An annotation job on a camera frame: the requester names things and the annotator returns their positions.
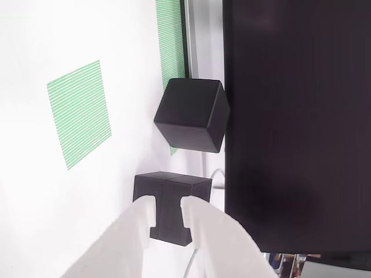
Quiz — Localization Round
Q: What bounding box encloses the smooth black cube block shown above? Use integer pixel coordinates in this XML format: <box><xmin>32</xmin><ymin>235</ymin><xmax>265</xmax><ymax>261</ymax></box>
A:
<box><xmin>153</xmin><ymin>77</ymin><xmax>232</xmax><ymax>153</ymax></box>

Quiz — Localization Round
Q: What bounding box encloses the green striped paper strip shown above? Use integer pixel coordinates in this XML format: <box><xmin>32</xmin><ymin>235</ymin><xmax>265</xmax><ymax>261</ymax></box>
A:
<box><xmin>155</xmin><ymin>0</ymin><xmax>187</xmax><ymax>157</ymax></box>

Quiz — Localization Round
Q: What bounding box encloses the black monitor panel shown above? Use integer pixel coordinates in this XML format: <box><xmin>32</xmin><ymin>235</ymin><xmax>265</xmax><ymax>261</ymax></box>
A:
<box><xmin>222</xmin><ymin>0</ymin><xmax>371</xmax><ymax>253</ymax></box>

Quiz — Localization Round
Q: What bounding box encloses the green striped square marker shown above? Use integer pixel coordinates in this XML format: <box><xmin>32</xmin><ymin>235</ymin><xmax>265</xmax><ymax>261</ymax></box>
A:
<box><xmin>46</xmin><ymin>59</ymin><xmax>113</xmax><ymax>172</ymax></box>

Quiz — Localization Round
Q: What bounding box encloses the black cube block rough face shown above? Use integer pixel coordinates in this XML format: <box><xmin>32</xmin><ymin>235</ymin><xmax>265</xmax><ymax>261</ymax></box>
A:
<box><xmin>132</xmin><ymin>171</ymin><xmax>214</xmax><ymax>247</ymax></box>

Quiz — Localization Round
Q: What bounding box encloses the grey table edge rail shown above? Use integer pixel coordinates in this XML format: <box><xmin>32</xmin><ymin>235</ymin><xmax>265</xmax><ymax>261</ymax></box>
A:
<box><xmin>179</xmin><ymin>0</ymin><xmax>225</xmax><ymax>212</ymax></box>

